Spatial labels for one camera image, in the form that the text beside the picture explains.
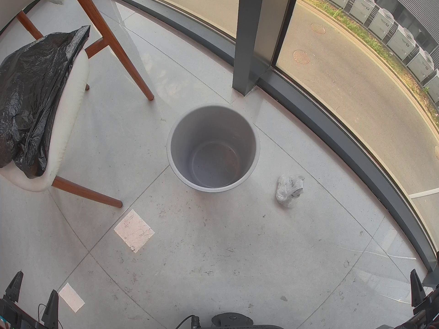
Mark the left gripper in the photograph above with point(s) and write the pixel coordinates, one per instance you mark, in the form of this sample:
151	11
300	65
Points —
13	315

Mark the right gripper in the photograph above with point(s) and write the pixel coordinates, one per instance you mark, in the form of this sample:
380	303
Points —
428	302

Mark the black plastic bag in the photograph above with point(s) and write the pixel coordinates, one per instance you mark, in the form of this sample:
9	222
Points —
31	91

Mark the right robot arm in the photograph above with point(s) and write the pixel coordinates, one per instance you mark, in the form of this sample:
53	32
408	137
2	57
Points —
428	323

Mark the white trash bin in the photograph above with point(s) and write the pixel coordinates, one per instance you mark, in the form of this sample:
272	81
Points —
212	170

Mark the crumpled clear plastic wrapper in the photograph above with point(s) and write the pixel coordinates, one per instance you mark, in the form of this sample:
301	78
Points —
288	192

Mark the white cushioned wooden chair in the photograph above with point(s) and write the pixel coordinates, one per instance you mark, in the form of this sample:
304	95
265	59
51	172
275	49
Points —
73	91

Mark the window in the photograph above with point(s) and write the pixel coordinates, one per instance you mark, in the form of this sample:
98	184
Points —
253	29

